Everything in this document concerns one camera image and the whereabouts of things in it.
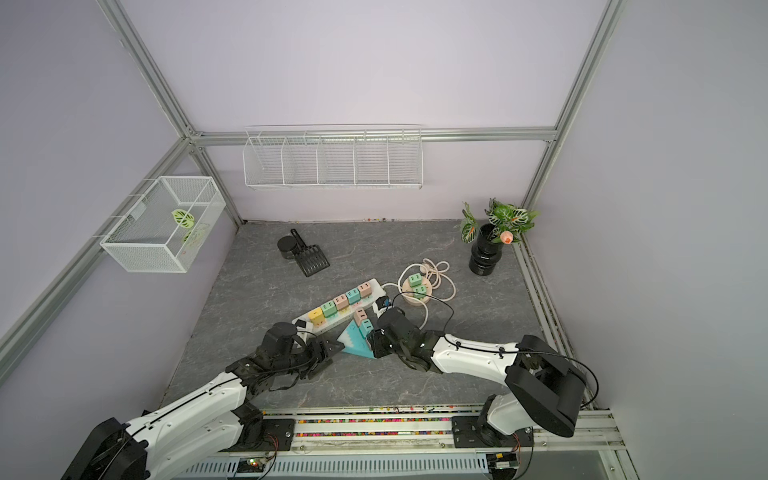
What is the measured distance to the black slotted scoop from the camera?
3.52ft

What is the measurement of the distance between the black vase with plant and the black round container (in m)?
0.63

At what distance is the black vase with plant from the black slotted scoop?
525mm

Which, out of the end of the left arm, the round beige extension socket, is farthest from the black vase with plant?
the end of the left arm

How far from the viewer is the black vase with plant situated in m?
0.83

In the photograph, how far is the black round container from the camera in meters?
1.11

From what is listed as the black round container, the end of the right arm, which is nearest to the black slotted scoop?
the black round container
